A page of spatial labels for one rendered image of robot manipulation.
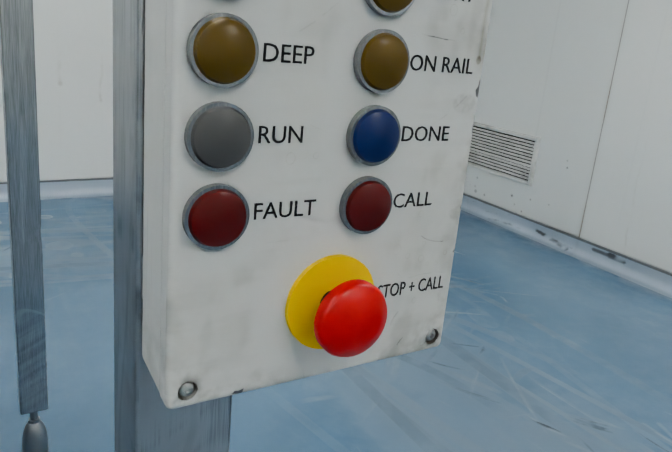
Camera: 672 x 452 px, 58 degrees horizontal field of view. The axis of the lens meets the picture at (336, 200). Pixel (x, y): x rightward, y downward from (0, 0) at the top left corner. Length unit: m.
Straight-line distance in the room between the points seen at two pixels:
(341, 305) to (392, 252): 0.06
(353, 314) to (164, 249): 0.09
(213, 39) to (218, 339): 0.14
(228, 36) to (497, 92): 3.90
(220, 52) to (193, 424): 0.23
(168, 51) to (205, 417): 0.23
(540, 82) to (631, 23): 0.62
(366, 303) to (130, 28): 0.18
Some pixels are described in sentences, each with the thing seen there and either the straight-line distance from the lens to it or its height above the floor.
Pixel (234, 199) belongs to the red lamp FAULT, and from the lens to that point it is 0.27.
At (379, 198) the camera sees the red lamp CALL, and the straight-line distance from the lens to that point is 0.31.
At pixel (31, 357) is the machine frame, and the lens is 1.62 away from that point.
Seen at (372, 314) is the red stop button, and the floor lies 0.97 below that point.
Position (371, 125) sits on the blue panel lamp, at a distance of 0.30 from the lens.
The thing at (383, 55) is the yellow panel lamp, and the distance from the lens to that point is 0.29.
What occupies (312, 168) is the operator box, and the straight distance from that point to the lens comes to 0.29.
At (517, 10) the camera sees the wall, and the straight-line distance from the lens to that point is 4.09.
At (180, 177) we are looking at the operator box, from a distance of 0.27.
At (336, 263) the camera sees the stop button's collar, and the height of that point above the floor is 0.99.
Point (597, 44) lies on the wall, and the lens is 3.70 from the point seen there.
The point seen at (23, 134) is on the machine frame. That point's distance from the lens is 1.44.
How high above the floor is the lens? 1.11
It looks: 15 degrees down
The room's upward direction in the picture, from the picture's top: 5 degrees clockwise
